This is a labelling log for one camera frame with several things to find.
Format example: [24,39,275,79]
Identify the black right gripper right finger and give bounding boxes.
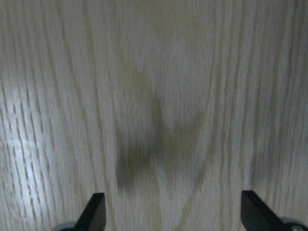
[241,190,308,231]

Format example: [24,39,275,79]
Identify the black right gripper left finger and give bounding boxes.
[53,192,107,231]

